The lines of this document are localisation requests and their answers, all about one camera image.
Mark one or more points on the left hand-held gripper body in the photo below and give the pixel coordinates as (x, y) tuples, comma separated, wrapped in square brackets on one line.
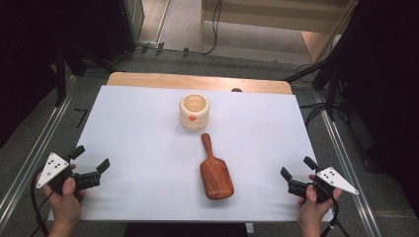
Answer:
[(52, 168)]

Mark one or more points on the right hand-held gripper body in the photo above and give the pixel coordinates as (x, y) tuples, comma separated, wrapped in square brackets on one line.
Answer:
[(336, 179)]

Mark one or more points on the brown wooden hairbrush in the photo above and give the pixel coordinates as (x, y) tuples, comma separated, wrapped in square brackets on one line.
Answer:
[(215, 176)]

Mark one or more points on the cream ceramic cup orange beak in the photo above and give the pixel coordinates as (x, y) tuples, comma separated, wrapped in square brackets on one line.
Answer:
[(194, 121)]

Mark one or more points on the person's left hand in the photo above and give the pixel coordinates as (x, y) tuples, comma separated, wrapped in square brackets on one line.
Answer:
[(66, 205)]

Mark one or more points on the person's right hand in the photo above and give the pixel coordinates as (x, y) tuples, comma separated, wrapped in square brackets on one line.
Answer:
[(311, 212)]

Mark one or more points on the white board sheet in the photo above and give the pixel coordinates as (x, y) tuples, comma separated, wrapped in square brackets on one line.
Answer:
[(148, 148)]

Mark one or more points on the black tripod stand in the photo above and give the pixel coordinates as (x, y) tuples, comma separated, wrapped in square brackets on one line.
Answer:
[(331, 85)]

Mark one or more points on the dark metal cabinet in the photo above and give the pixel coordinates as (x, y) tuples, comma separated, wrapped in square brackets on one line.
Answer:
[(118, 26)]

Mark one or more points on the light wooden shelf unit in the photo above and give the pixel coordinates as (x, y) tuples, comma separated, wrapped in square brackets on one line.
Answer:
[(263, 19)]

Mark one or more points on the silver metal floor rail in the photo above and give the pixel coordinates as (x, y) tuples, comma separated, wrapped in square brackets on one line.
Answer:
[(36, 148), (349, 171)]

